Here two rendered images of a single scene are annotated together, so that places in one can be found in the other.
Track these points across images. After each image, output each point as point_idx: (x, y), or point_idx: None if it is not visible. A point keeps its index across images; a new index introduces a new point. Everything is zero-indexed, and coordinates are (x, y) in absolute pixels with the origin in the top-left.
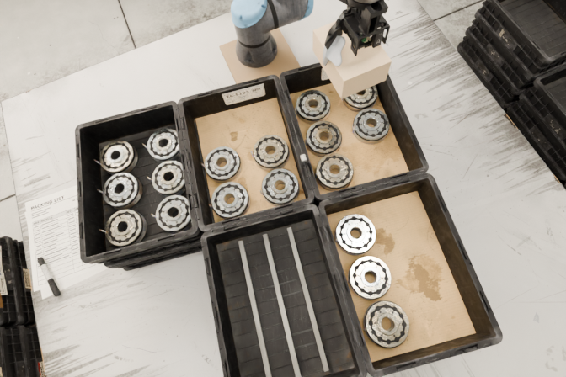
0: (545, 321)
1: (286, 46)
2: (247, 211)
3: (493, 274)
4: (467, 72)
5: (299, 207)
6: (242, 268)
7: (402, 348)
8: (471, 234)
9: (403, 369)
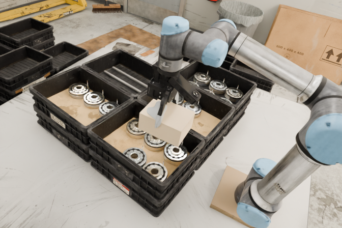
0: None
1: (237, 215)
2: None
3: (23, 151)
4: None
5: (141, 93)
6: None
7: (68, 89)
8: (41, 164)
9: (68, 69)
